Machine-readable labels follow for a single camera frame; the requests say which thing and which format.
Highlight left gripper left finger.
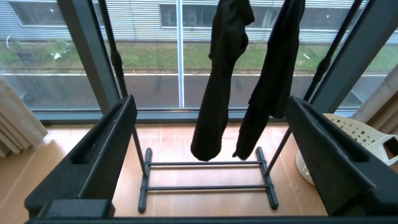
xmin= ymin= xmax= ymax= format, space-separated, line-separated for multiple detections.
xmin=24 ymin=95 xmax=138 ymax=218

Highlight black shorts with white cords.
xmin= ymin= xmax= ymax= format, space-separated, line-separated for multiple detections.
xmin=190 ymin=0 xmax=256 ymax=162

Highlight white laundry basket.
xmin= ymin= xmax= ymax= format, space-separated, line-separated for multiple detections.
xmin=295 ymin=113 xmax=398 ymax=187

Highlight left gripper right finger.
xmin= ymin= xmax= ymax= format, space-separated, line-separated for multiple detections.
xmin=285 ymin=95 xmax=398 ymax=216

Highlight window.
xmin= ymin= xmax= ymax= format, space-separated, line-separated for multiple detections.
xmin=0 ymin=0 xmax=398 ymax=122

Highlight black clothes rack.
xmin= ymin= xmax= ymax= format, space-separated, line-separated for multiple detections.
xmin=98 ymin=0 xmax=364 ymax=214

